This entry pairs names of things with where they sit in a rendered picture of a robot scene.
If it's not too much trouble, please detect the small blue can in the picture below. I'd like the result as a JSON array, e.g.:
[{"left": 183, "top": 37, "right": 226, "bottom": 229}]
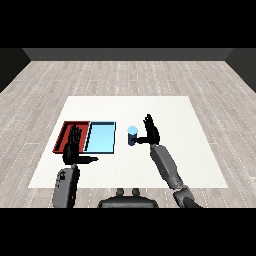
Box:
[{"left": 126, "top": 125, "right": 139, "bottom": 147}]

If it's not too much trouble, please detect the dark grey robot body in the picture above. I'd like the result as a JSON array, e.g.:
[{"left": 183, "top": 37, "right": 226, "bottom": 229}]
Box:
[{"left": 97, "top": 188, "right": 160, "bottom": 209}]

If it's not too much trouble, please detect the light blue shallow open box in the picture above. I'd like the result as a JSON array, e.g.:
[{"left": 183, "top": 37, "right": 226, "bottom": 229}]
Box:
[{"left": 82, "top": 120, "right": 117, "bottom": 155}]

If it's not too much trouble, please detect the red shallow open box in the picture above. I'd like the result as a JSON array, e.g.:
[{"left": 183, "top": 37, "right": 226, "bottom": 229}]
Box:
[{"left": 52, "top": 120, "right": 91, "bottom": 155}]

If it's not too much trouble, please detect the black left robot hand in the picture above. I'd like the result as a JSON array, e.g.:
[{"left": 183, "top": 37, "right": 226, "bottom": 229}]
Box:
[{"left": 62, "top": 124, "right": 99, "bottom": 166}]

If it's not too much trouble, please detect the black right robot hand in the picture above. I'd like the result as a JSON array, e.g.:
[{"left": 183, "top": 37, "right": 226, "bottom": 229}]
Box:
[{"left": 132, "top": 113, "right": 161, "bottom": 146}]

